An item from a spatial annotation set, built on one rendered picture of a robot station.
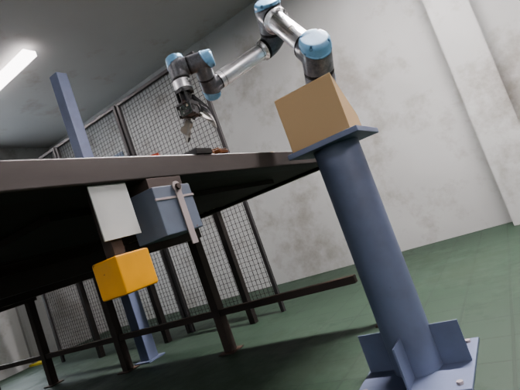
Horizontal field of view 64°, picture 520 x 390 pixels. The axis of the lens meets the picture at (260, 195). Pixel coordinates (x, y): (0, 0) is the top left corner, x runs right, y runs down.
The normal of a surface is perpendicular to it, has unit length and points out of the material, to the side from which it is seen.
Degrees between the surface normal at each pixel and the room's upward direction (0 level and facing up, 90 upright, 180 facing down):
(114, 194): 90
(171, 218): 90
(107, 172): 90
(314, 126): 90
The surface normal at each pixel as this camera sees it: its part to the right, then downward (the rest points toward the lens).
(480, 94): -0.50, 0.11
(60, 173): 0.80, -0.33
